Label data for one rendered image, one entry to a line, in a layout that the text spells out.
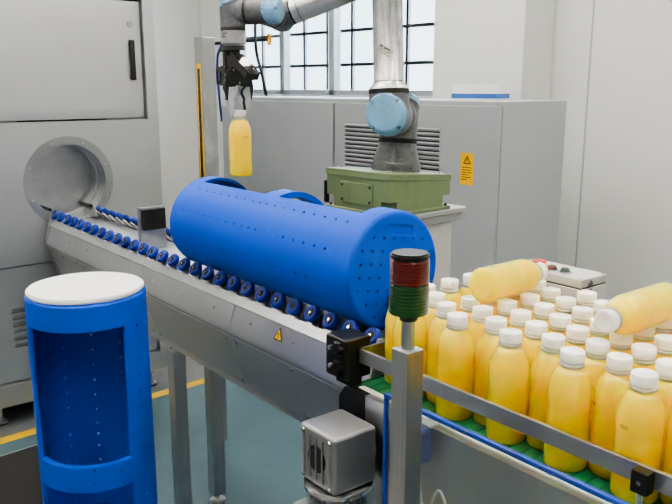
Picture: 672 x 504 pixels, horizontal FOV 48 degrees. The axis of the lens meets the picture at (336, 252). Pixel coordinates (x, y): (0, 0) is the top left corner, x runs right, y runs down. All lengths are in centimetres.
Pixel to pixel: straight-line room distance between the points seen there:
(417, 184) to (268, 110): 243
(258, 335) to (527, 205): 187
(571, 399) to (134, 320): 106
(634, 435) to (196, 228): 143
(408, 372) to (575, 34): 362
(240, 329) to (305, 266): 40
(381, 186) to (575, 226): 267
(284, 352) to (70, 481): 60
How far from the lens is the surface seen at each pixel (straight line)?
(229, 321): 217
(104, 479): 199
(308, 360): 188
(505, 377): 134
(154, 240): 286
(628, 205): 451
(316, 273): 177
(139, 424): 198
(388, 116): 214
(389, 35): 218
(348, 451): 150
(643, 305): 137
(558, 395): 128
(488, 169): 341
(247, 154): 235
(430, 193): 225
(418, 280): 118
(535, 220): 367
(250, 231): 200
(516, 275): 154
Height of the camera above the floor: 152
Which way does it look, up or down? 12 degrees down
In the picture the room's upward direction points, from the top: straight up
